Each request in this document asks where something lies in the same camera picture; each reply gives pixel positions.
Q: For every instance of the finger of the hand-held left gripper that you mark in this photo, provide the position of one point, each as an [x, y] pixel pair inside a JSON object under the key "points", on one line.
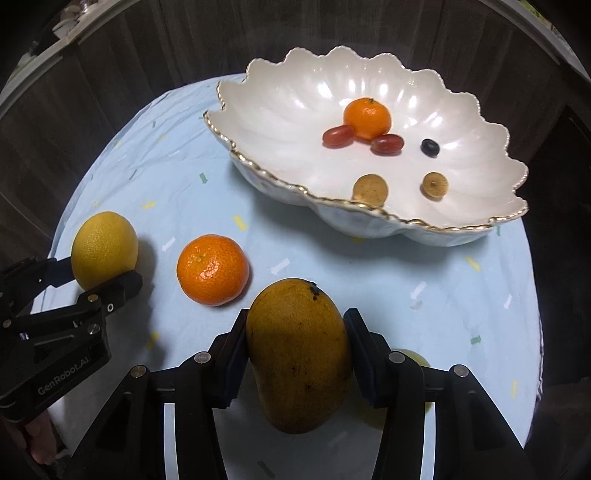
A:
{"points": [[51, 272], [115, 288]]}

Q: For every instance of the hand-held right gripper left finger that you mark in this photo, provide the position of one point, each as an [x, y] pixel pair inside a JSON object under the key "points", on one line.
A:
{"points": [[226, 364]]}

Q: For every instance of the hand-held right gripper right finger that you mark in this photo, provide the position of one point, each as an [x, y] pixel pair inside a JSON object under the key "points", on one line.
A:
{"points": [[369, 369]]}

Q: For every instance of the yellow lemon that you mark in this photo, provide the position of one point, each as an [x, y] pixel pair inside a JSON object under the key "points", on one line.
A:
{"points": [[104, 249], [413, 357]]}

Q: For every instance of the yellow mango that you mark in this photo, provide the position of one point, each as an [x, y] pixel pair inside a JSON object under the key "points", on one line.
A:
{"points": [[300, 360]]}

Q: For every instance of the white scalloped bowl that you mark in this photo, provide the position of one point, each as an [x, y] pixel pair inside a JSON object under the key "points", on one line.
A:
{"points": [[286, 129]]}

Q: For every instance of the red grape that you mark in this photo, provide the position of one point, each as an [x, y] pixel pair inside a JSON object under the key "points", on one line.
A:
{"points": [[387, 144], [337, 135]]}

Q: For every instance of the orange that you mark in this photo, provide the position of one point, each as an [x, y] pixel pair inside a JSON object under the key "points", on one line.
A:
{"points": [[368, 117], [213, 270]]}

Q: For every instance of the person's left hand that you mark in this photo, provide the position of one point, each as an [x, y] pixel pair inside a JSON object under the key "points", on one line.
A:
{"points": [[41, 438]]}

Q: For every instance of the light blue tablecloth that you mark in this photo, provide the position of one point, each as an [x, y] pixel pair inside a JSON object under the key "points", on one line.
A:
{"points": [[323, 258]]}

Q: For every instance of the brown longan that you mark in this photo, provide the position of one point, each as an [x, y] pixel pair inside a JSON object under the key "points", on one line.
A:
{"points": [[435, 185], [370, 189]]}

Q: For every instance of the white kitchen countertop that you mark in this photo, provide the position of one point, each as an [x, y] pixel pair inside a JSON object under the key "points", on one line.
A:
{"points": [[41, 60]]}

